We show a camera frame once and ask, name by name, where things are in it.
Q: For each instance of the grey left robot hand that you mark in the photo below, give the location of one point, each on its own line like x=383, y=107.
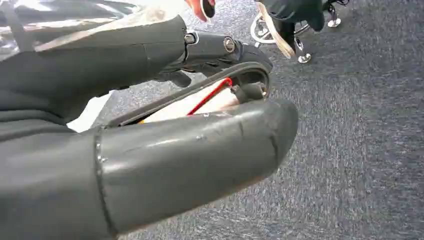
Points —
x=165, y=172

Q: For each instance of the ribbed grey left arm sleeve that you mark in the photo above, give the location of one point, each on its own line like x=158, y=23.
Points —
x=20, y=124

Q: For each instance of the person's right hand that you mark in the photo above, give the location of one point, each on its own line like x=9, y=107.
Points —
x=195, y=8

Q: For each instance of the person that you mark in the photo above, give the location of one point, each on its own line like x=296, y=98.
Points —
x=291, y=10

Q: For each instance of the chrome office chair base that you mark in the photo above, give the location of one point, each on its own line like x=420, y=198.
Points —
x=334, y=22

